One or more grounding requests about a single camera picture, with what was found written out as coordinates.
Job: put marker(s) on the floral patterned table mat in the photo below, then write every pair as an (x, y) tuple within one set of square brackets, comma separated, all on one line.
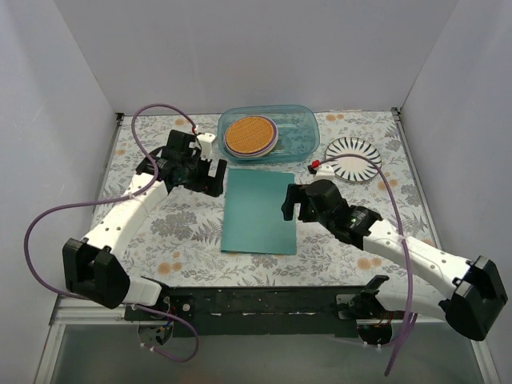
[(180, 241)]

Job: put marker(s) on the teal plastic folder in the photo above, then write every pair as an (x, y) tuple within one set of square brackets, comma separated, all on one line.
[(253, 221)]

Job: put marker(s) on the blue striped white plate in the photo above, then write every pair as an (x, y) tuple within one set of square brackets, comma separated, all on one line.
[(357, 160)]

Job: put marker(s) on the aluminium frame rail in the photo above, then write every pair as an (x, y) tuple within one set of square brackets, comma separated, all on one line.
[(75, 311)]

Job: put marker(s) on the orange woven round coaster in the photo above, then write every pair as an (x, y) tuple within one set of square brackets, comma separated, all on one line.
[(251, 137)]

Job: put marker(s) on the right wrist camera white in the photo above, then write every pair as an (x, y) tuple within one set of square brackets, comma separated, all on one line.
[(321, 171)]

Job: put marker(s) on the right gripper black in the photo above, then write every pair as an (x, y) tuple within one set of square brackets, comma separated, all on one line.
[(300, 204)]

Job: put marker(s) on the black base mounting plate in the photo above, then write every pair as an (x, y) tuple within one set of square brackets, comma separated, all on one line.
[(273, 310)]

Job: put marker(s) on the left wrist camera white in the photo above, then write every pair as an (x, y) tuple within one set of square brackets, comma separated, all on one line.
[(205, 143)]

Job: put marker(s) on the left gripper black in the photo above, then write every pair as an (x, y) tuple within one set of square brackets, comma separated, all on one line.
[(204, 176)]

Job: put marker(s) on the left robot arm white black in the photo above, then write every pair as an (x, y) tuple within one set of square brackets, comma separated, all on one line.
[(91, 266)]

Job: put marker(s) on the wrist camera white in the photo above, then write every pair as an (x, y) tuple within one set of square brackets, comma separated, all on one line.
[(205, 143), (321, 171)]

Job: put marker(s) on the clear teal plastic container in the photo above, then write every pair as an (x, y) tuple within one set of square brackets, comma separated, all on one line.
[(297, 127)]

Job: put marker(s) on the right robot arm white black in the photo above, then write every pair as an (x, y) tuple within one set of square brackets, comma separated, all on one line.
[(468, 295)]

